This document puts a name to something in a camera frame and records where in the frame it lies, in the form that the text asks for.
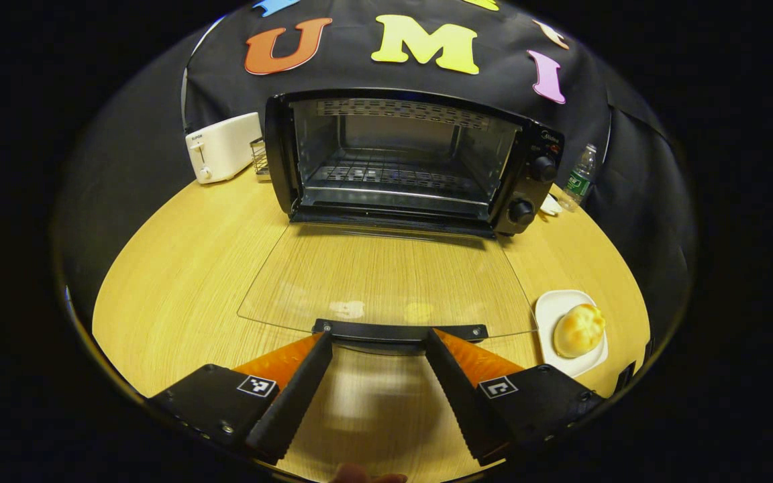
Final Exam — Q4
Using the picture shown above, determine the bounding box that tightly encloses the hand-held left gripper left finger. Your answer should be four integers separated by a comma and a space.
148, 330, 333, 465

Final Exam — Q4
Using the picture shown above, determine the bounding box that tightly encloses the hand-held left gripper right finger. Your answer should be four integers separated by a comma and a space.
425, 327, 605, 467

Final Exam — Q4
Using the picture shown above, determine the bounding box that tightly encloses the golden bread bun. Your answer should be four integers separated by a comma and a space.
553, 303, 606, 358

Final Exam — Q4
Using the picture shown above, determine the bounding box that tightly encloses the black electric oven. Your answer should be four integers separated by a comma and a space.
238, 89, 565, 356

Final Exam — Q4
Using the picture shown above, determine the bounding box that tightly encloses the white square plate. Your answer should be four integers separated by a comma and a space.
534, 289, 609, 378

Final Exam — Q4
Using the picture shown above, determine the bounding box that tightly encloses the clear plastic water bottle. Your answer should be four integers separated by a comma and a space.
559, 144, 597, 213

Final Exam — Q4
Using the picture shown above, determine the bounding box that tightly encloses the white toaster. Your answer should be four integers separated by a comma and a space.
185, 112, 263, 184

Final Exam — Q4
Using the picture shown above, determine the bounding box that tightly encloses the black backdrop cloth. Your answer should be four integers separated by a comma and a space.
54, 0, 696, 350

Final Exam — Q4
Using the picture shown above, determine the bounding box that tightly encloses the metal wire rack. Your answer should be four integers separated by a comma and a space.
250, 138, 272, 183

